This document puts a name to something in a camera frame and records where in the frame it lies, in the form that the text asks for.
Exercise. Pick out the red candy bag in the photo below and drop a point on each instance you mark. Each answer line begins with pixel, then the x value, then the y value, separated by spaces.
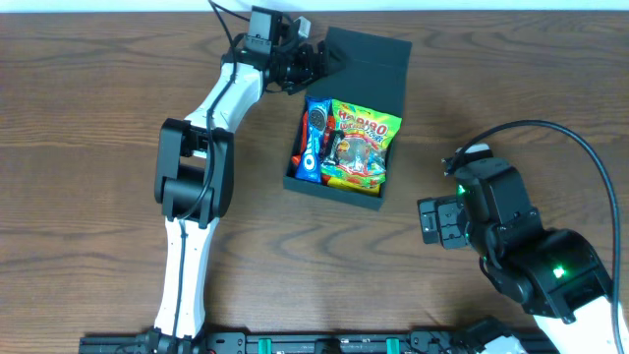
pixel 330 125

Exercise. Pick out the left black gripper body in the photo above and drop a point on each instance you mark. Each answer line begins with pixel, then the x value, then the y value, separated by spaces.
pixel 311 63

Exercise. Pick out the small black bar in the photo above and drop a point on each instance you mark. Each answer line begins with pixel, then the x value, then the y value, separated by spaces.
pixel 330 156

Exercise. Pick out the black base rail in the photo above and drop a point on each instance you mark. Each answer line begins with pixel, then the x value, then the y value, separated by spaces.
pixel 487 337

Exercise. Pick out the green Haribo gummy bag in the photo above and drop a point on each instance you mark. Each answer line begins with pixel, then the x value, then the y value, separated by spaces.
pixel 368 135

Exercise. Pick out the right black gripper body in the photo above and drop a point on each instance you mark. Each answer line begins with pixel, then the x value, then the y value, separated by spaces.
pixel 439 222

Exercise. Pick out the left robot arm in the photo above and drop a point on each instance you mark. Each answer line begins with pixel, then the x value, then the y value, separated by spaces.
pixel 194 179

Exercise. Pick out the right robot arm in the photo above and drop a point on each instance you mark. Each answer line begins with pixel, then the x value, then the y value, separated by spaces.
pixel 555 275

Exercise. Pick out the yellow snack bag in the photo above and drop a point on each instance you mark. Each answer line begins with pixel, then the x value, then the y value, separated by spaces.
pixel 340 184

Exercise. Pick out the blue Oreo cookie pack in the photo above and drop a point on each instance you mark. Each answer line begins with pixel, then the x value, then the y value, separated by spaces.
pixel 316 123

